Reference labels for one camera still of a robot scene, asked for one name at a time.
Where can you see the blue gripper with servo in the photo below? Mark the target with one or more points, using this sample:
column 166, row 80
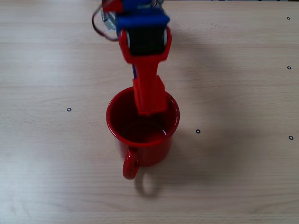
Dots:
column 145, row 42

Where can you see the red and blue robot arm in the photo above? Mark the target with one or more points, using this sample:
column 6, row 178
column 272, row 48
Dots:
column 140, row 21

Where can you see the red enamel mug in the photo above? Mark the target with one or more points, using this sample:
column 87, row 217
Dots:
column 144, row 151

